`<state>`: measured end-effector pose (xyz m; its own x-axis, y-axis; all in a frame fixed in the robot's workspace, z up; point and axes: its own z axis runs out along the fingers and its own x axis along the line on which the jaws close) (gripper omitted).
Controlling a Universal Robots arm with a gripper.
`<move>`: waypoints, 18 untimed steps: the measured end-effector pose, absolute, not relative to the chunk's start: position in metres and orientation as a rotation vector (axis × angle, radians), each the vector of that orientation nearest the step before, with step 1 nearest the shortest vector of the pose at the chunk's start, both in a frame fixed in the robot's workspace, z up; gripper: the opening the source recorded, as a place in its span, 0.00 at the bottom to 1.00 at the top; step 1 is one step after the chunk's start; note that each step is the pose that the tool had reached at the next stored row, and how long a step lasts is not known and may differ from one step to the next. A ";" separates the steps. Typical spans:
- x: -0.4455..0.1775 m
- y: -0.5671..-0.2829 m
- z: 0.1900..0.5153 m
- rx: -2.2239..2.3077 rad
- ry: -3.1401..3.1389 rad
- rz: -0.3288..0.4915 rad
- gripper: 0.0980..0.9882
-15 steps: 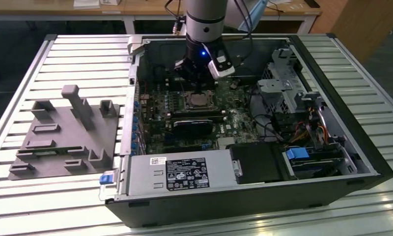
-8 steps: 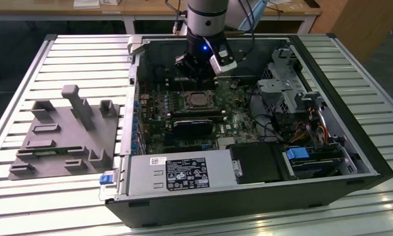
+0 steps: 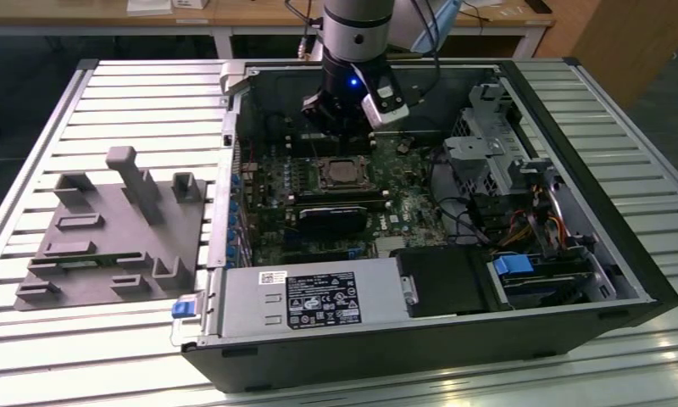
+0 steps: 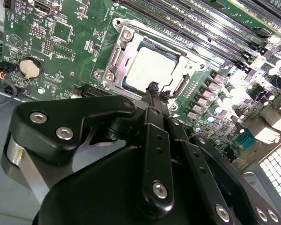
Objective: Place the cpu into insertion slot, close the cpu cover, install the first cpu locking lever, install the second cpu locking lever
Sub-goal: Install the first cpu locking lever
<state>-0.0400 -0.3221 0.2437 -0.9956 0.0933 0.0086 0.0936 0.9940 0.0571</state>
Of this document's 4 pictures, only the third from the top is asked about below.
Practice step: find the silver topped CPU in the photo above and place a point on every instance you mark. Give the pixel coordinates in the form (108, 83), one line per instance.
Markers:
(344, 171)

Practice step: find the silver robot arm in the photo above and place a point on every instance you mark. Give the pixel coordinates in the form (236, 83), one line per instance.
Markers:
(356, 38)

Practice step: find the CPU socket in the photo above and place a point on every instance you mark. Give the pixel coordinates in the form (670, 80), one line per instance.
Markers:
(344, 186)

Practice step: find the black RAM slot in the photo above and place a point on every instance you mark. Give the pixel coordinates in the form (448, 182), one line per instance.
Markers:
(338, 197)
(338, 193)
(338, 204)
(338, 200)

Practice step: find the black disk bay cover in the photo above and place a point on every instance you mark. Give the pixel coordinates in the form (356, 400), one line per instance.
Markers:
(446, 280)

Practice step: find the silver coin battery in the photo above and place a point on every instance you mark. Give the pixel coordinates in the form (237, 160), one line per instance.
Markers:
(401, 147)

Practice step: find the black graphics card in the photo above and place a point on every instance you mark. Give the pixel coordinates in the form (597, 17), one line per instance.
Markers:
(333, 222)

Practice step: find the perforated metal drive cage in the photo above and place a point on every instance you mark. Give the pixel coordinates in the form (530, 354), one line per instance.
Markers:
(486, 144)

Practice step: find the green motherboard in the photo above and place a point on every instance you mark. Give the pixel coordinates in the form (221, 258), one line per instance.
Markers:
(418, 212)

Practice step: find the silver chipset heatsink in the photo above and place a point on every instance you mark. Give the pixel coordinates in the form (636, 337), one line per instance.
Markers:
(390, 246)

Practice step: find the small white box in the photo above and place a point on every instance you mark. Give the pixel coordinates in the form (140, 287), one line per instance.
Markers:
(189, 3)

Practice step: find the small black object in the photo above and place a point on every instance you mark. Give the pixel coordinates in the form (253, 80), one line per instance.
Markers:
(538, 5)

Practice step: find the hard disk in blue carrier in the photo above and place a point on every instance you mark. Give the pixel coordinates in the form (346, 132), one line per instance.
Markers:
(514, 265)

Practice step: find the grey parts rack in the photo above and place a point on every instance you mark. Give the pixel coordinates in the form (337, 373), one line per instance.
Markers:
(119, 237)

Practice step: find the silver power supply unit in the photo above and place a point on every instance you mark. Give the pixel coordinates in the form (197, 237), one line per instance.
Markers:
(243, 305)

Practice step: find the blue plastic latch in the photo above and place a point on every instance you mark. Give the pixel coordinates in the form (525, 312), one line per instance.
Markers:
(184, 308)

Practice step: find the green RAM stick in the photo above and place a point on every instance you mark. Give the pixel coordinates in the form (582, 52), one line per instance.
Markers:
(104, 262)

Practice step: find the wooden cabinet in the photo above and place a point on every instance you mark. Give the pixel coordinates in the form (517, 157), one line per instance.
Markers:
(644, 42)

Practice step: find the black PC case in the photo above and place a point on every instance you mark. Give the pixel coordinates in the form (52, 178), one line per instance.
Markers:
(373, 364)

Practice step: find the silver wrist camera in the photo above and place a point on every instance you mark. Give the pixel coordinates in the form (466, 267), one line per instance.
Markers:
(386, 102)

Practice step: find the wooden desk white frame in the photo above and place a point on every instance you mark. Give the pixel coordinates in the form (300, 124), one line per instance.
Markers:
(248, 12)
(61, 19)

